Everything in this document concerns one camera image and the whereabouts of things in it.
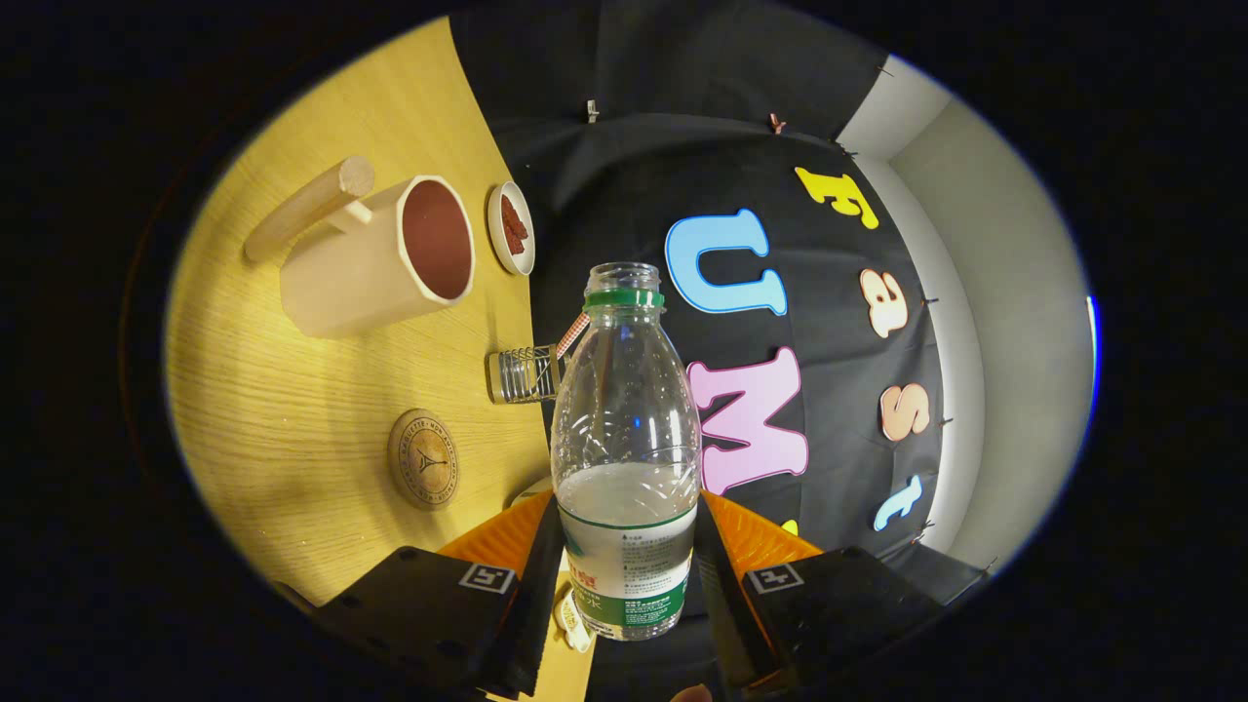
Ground clear plastic juice bottle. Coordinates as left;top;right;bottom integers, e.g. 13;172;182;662
550;261;703;643

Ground white divided dish with beans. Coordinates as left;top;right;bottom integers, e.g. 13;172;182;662
554;583;596;654

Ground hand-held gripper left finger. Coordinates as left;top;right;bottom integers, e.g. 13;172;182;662
278;489;566;701

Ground round cork coaster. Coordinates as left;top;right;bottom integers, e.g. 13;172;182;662
388;409;461;511

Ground brown food pieces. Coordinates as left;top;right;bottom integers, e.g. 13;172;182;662
500;195;529;256

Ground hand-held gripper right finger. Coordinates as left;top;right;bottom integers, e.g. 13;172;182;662
694;490;952;698

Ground metal wire holder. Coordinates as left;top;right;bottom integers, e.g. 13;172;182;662
487;344;564;405

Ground small white round plate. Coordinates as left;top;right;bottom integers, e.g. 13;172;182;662
487;181;536;277

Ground wooden table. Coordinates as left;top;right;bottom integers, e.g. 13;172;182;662
164;15;598;702

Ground beige cup with wooden handle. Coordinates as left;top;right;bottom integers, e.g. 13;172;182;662
243;156;477;340

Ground black backdrop cloth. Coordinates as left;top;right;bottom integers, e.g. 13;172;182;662
448;0;1000;702

